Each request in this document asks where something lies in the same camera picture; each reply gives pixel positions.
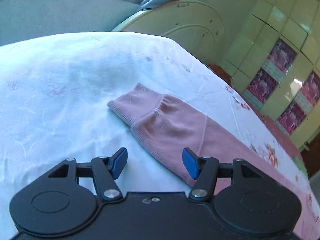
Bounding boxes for pink poster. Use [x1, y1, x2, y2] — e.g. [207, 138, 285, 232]
[262, 38, 297, 83]
[276, 100, 306, 137]
[294, 71, 319, 115]
[243, 68, 278, 109]

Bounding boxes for white floral bed sheet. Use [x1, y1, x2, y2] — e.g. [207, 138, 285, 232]
[1, 32, 319, 239]

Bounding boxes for orange brown pillow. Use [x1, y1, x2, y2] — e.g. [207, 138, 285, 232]
[206, 64, 233, 87]

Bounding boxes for pink knit sweater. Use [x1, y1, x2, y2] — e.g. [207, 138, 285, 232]
[108, 84, 319, 239]

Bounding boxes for upper left pink poster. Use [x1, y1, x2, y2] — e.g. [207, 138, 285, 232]
[262, 38, 297, 83]

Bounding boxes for lower right pink poster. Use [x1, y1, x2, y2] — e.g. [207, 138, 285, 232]
[276, 100, 306, 137]

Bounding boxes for upper right pink poster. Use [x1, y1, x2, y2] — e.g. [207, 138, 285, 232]
[294, 71, 319, 115]

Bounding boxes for lower left pink poster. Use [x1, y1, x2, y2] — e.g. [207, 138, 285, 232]
[243, 68, 278, 109]

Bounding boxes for cream round headboard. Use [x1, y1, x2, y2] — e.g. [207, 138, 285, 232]
[113, 0, 226, 63]

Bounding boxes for cream wardrobe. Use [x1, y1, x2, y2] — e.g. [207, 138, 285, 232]
[222, 0, 319, 148]

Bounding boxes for pink checked bedspread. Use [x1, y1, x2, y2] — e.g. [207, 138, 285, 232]
[245, 99, 304, 163]

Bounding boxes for green folded cloth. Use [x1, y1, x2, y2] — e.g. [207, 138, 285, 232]
[293, 156, 309, 178]

